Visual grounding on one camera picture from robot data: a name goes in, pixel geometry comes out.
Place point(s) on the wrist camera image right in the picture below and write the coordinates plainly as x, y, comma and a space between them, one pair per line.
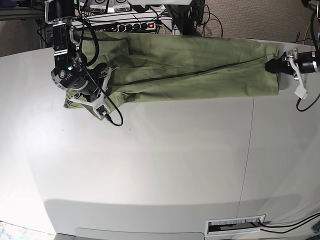
301, 92

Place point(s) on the black power strip red switch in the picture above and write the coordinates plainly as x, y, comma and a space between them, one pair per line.
136, 27

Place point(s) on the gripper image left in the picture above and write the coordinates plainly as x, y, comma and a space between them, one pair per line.
94, 92

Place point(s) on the green T-shirt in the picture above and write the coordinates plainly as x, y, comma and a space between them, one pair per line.
154, 67

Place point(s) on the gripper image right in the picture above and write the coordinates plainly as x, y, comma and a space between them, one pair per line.
286, 65

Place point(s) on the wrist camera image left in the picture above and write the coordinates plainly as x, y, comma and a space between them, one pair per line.
102, 112

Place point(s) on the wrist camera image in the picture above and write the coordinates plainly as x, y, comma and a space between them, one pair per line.
102, 112
301, 92

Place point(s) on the white cable grommet tray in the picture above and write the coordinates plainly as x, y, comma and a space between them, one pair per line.
233, 226

